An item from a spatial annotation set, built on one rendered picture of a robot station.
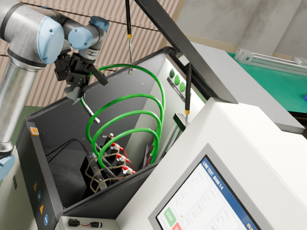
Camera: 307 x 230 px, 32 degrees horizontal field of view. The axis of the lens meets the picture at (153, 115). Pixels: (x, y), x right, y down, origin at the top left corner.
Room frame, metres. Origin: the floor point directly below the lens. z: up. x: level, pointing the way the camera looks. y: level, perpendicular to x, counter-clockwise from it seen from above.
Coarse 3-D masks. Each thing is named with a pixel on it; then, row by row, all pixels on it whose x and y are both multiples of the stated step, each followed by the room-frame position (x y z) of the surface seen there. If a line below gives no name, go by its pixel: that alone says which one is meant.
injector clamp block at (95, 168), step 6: (90, 156) 1.99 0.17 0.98; (84, 162) 1.96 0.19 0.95; (90, 162) 1.94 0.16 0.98; (96, 162) 2.01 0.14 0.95; (84, 168) 1.95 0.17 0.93; (90, 168) 1.90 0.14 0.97; (96, 168) 1.91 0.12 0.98; (84, 174) 1.93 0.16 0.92; (90, 174) 1.89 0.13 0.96; (96, 174) 1.87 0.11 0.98; (84, 180) 1.91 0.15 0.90; (90, 180) 1.87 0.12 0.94; (102, 180) 1.85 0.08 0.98; (108, 180) 1.88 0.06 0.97; (96, 186) 1.82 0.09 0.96; (102, 186) 1.81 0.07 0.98; (90, 192) 1.84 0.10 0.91; (84, 198) 1.86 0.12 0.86
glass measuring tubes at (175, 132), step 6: (180, 114) 2.10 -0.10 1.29; (180, 120) 2.04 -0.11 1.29; (174, 126) 2.07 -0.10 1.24; (180, 126) 2.02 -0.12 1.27; (174, 132) 2.09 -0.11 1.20; (180, 132) 2.02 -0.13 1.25; (168, 138) 2.07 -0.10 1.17; (174, 138) 2.04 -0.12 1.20; (168, 144) 2.08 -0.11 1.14; (162, 150) 2.07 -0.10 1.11; (168, 150) 2.04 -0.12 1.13; (162, 156) 2.08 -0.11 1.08
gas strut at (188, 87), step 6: (186, 66) 1.68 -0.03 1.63; (186, 72) 1.68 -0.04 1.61; (186, 78) 1.69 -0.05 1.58; (186, 84) 1.69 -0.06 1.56; (186, 90) 1.70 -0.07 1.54; (186, 96) 1.70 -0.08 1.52; (186, 102) 1.71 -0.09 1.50; (186, 108) 1.72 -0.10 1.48; (186, 114) 1.72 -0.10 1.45; (186, 120) 1.74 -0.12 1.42; (186, 126) 1.75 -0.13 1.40
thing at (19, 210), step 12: (12, 168) 2.05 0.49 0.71; (12, 180) 2.00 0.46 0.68; (24, 180) 1.90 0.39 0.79; (12, 192) 1.96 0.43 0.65; (24, 192) 1.85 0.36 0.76; (0, 204) 2.04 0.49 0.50; (12, 204) 1.92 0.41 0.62; (24, 204) 1.81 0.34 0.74; (0, 216) 2.00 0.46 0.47; (12, 216) 1.88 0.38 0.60; (24, 216) 1.77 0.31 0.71; (0, 228) 1.95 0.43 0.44; (12, 228) 1.84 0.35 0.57; (24, 228) 1.74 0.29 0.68; (36, 228) 1.65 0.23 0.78
